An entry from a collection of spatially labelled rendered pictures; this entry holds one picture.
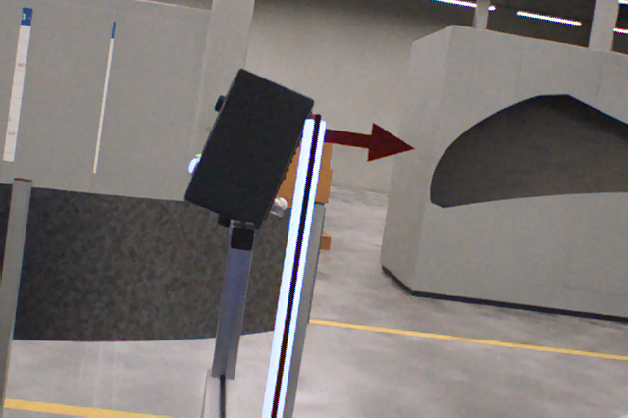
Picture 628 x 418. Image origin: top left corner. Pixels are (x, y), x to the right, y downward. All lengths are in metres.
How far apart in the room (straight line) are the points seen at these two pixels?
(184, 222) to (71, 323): 0.41
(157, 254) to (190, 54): 4.31
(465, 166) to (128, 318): 1.79
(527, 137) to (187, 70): 6.01
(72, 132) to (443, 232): 3.08
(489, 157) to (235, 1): 4.28
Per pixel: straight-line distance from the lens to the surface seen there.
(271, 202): 1.06
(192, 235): 2.29
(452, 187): 0.59
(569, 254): 7.08
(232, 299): 1.03
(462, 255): 6.76
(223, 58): 4.73
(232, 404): 0.96
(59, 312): 2.21
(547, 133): 0.47
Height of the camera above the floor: 1.18
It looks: 3 degrees down
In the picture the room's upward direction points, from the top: 8 degrees clockwise
